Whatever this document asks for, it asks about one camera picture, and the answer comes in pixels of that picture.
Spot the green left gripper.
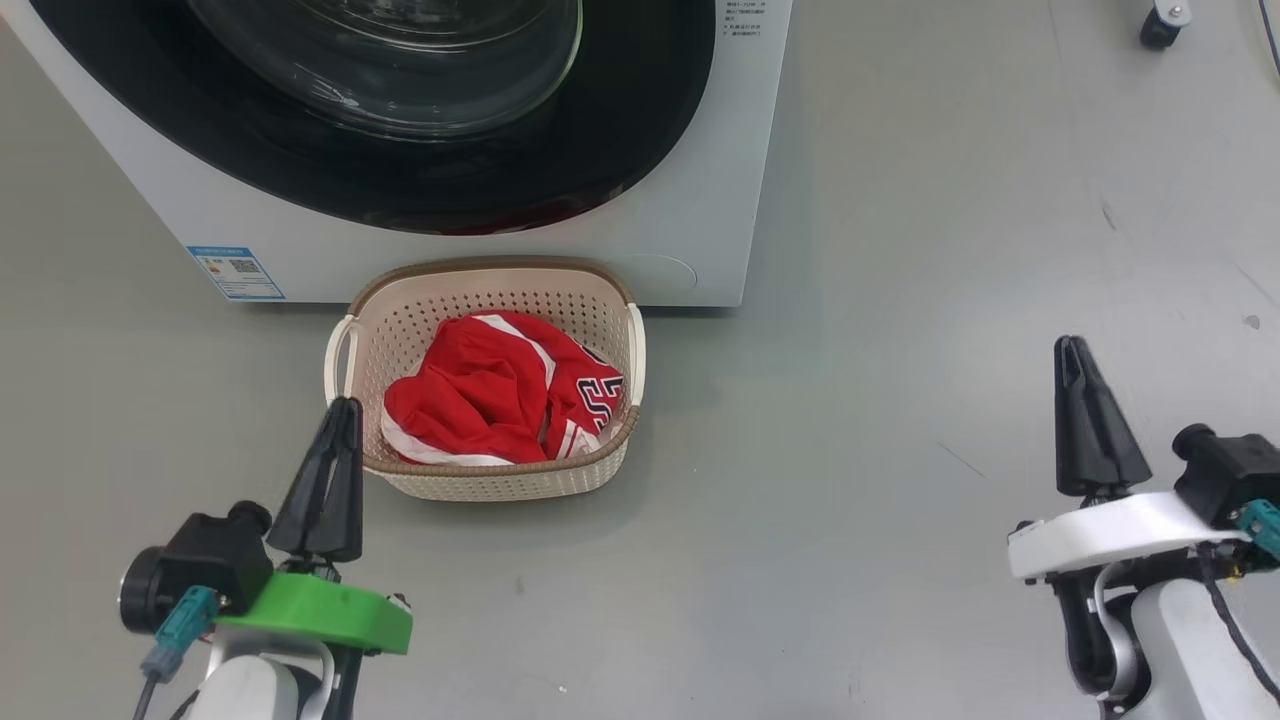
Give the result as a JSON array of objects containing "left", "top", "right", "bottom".
[{"left": 215, "top": 398, "right": 414, "bottom": 657}]

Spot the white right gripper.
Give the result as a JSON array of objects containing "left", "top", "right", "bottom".
[{"left": 1007, "top": 337, "right": 1251, "bottom": 581}]

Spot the plain red garment white trim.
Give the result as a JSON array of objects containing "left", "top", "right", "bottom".
[{"left": 382, "top": 312, "right": 561, "bottom": 467}]

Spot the washing machine door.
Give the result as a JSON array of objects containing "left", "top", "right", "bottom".
[{"left": 28, "top": 0, "right": 718, "bottom": 237}]

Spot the cream perforated laundry basket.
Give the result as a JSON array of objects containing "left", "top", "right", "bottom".
[{"left": 323, "top": 256, "right": 647, "bottom": 502}]

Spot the white front-load washing machine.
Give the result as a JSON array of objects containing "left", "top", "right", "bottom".
[{"left": 0, "top": 0, "right": 794, "bottom": 309}]

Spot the blue energy label sticker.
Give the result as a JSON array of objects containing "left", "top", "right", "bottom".
[{"left": 186, "top": 245, "right": 287, "bottom": 302}]

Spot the left teal connector camera cable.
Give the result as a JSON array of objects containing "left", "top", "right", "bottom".
[{"left": 130, "top": 585, "right": 221, "bottom": 720}]

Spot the teal connector camera cable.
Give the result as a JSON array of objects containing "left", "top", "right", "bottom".
[
  {"left": 1237, "top": 500, "right": 1280, "bottom": 559},
  {"left": 130, "top": 585, "right": 221, "bottom": 720}
]

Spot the right teal connector camera cable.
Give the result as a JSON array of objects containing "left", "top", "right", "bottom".
[{"left": 1237, "top": 500, "right": 1280, "bottom": 559}]

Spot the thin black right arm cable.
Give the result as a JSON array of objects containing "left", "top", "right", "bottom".
[{"left": 1195, "top": 545, "right": 1280, "bottom": 701}]

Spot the metal frame leg with caster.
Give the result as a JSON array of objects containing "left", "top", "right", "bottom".
[{"left": 1140, "top": 0, "right": 1194, "bottom": 51}]

